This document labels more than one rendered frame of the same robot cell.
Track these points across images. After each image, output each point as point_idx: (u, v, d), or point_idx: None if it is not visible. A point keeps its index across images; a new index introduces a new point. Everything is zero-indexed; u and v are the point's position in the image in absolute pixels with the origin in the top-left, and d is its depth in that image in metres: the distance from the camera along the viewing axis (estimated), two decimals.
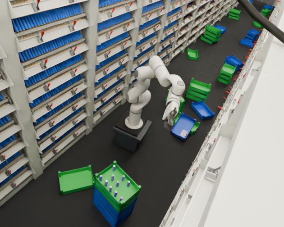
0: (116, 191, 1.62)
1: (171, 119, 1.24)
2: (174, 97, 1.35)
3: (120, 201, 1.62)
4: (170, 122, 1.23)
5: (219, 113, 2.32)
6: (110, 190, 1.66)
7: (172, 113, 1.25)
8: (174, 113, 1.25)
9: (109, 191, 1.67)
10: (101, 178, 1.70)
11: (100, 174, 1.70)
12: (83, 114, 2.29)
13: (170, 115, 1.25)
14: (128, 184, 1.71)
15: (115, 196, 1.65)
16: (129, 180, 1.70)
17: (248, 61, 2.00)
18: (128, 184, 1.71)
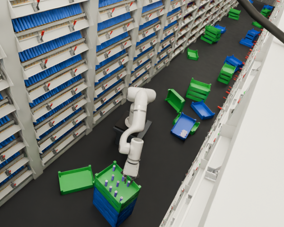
0: (116, 191, 1.62)
1: (124, 178, 1.58)
2: None
3: (120, 201, 1.62)
4: (124, 180, 1.59)
5: (219, 113, 2.32)
6: (110, 190, 1.66)
7: (123, 173, 1.58)
8: (122, 174, 1.58)
9: (109, 191, 1.67)
10: None
11: None
12: (83, 114, 2.29)
13: (125, 174, 1.59)
14: (128, 184, 1.71)
15: (115, 196, 1.65)
16: (129, 180, 1.70)
17: (248, 61, 2.00)
18: (128, 184, 1.71)
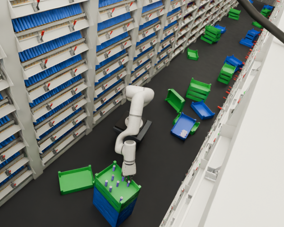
0: None
1: (125, 179, 1.69)
2: (123, 158, 1.64)
3: (120, 201, 1.62)
4: (125, 180, 1.70)
5: (219, 113, 2.32)
6: (110, 190, 1.66)
7: (123, 175, 1.68)
8: (122, 176, 1.68)
9: (109, 191, 1.67)
10: None
11: None
12: (83, 114, 2.29)
13: (125, 175, 1.69)
14: (128, 184, 1.71)
15: None
16: (129, 180, 1.70)
17: (248, 61, 2.00)
18: (128, 184, 1.71)
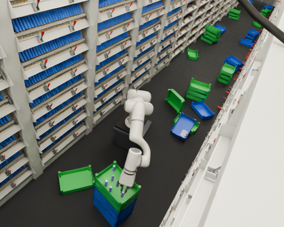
0: None
1: (121, 187, 1.55)
2: None
3: (121, 196, 1.56)
4: (121, 189, 1.56)
5: (219, 113, 2.32)
6: (110, 190, 1.66)
7: None
8: (119, 183, 1.54)
9: (109, 191, 1.67)
10: None
11: None
12: (83, 114, 2.29)
13: (121, 184, 1.55)
14: None
15: None
16: None
17: (248, 61, 2.00)
18: None
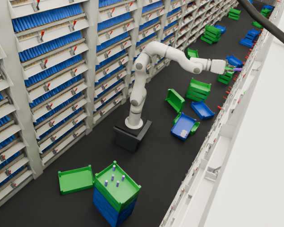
0: None
1: (229, 71, 1.68)
2: None
3: None
4: (232, 71, 1.68)
5: (219, 113, 2.32)
6: (238, 69, 1.66)
7: (224, 72, 1.70)
8: (225, 73, 1.70)
9: (240, 70, 1.66)
10: None
11: None
12: (83, 114, 2.29)
13: (226, 71, 1.70)
14: None
15: None
16: None
17: (248, 61, 2.00)
18: None
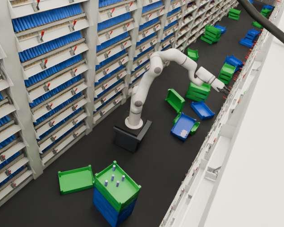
0: None
1: (225, 92, 1.94)
2: (207, 82, 1.97)
3: None
4: (226, 94, 1.95)
5: (219, 113, 2.32)
6: None
7: (221, 91, 1.94)
8: (221, 91, 1.93)
9: None
10: None
11: None
12: (83, 114, 2.29)
13: (222, 92, 1.95)
14: None
15: None
16: None
17: (248, 61, 2.00)
18: None
